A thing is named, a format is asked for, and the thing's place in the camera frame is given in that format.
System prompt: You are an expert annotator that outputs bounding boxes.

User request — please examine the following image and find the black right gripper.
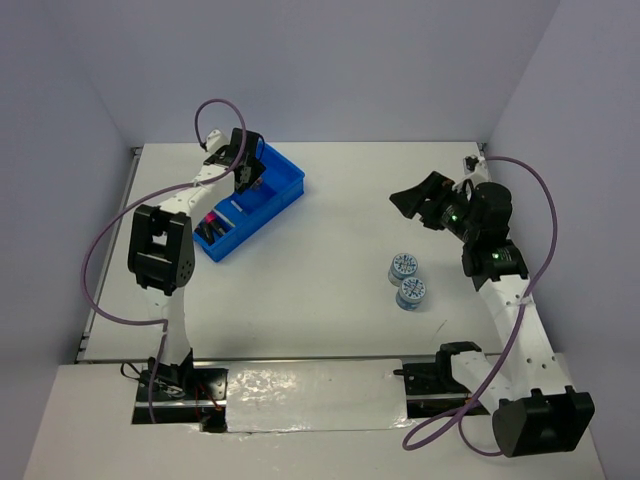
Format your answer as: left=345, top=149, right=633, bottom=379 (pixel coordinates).
left=390, top=170, right=479, bottom=242

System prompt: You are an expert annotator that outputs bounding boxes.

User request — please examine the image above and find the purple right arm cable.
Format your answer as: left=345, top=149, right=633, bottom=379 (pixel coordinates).
left=402, top=155, right=559, bottom=457

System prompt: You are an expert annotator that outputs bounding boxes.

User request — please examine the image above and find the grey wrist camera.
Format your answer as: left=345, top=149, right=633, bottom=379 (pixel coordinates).
left=462, top=156, right=491, bottom=186
left=201, top=129, right=229, bottom=160

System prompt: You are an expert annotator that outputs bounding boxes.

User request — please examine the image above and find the pink capped black highlighter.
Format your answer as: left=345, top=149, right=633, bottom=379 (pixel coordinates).
left=203, top=212, right=216, bottom=226

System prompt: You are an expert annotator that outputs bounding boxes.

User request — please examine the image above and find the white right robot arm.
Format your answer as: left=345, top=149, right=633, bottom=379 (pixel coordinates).
left=390, top=172, right=595, bottom=458

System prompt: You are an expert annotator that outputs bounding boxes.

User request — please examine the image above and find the orange capped black highlighter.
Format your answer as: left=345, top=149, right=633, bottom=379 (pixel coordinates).
left=211, top=220, right=227, bottom=237

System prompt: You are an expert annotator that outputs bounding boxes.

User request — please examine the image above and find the blue paint jar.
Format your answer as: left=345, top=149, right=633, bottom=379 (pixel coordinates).
left=388, top=253, right=418, bottom=286
left=395, top=277, right=426, bottom=311

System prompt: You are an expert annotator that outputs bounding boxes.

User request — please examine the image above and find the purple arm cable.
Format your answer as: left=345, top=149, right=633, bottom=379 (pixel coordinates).
left=402, top=155, right=559, bottom=457
left=81, top=98, right=250, bottom=425

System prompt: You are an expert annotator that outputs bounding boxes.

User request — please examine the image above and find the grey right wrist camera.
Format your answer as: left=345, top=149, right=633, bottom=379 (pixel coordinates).
left=462, top=156, right=491, bottom=186

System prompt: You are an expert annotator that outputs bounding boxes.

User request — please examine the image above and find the blue compartment tray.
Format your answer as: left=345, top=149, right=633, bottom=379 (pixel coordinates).
left=193, top=144, right=305, bottom=262

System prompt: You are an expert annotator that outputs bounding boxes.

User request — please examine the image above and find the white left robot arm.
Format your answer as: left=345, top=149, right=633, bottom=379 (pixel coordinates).
left=127, top=128, right=266, bottom=399

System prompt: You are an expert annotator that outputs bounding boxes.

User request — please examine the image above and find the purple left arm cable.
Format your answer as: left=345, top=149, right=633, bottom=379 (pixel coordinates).
left=81, top=98, right=250, bottom=425

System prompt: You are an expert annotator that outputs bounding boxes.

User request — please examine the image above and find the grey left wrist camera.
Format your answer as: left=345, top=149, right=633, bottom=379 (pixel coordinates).
left=201, top=129, right=229, bottom=160

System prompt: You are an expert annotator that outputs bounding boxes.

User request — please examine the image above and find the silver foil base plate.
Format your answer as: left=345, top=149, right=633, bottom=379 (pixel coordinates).
left=226, top=359, right=409, bottom=433

